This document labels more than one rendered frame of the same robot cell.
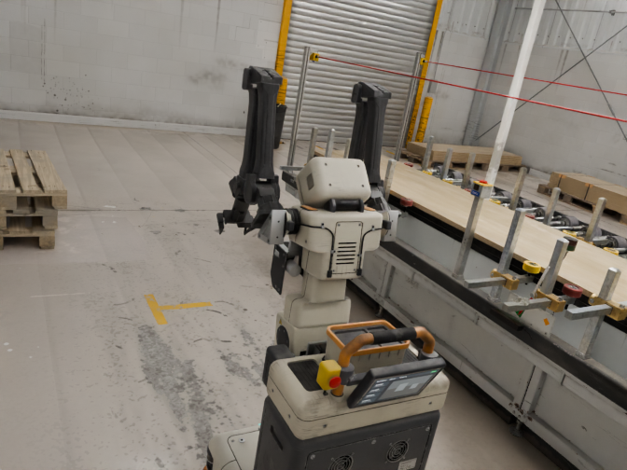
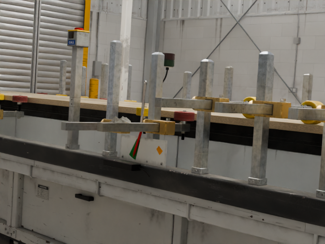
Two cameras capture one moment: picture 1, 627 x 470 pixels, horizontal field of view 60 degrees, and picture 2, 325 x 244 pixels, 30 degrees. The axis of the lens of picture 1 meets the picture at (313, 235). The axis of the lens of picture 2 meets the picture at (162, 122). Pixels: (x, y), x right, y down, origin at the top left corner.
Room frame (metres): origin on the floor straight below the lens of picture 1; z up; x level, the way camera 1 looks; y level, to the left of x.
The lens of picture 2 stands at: (-0.03, -0.57, 0.99)
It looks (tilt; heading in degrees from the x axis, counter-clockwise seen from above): 3 degrees down; 347
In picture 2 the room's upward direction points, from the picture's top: 4 degrees clockwise
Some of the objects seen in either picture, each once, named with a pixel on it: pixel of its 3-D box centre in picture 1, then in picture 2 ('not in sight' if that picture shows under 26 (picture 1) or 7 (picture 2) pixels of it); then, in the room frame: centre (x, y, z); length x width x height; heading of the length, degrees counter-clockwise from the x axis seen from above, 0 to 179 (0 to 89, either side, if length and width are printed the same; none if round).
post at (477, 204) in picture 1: (467, 238); (74, 98); (2.66, -0.78, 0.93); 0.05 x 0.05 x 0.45; 32
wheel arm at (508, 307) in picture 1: (539, 303); (146, 127); (2.15, -1.01, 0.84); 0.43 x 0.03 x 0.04; 122
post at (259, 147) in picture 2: not in sight; (261, 126); (1.80, -1.31, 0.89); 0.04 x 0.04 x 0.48; 32
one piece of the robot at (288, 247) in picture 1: (312, 260); not in sight; (1.81, -0.01, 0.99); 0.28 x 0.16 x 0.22; 121
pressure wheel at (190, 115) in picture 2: (569, 297); (183, 125); (2.26, -1.18, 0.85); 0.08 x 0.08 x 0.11
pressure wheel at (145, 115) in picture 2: (529, 273); (145, 120); (2.48, -1.07, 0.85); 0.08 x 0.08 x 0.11
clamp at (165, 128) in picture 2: (548, 299); (158, 127); (2.21, -1.07, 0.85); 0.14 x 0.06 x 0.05; 32
